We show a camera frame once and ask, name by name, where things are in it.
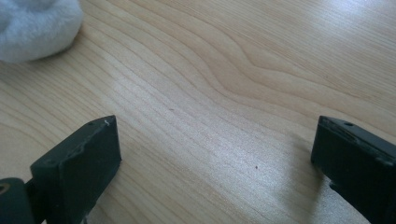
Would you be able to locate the white fluffy plush cloth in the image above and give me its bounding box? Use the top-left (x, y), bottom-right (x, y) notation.
top-left (0, 0), bottom-right (84, 64)

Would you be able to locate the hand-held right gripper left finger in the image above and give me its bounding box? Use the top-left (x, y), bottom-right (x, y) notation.
top-left (25, 115), bottom-right (122, 224)

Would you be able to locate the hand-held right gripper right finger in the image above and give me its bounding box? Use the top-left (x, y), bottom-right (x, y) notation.
top-left (310, 115), bottom-right (396, 224)

